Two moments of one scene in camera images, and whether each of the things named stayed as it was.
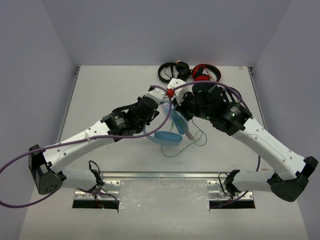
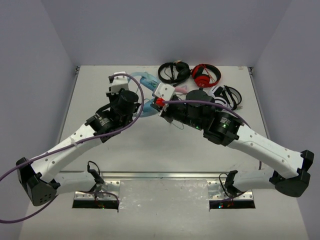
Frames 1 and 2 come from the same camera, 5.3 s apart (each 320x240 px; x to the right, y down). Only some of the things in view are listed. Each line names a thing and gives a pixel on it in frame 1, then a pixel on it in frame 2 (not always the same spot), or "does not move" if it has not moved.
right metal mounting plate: x=217 y=191 does not move
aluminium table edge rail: x=160 y=174 does not move
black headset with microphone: x=183 y=71 does not move
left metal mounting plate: x=110 y=190 does not move
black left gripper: x=152 y=113 → x=114 y=97
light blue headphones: x=167 y=138 → x=150 y=82
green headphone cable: x=198 y=145 → x=178 y=127
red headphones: x=198 y=75 does not move
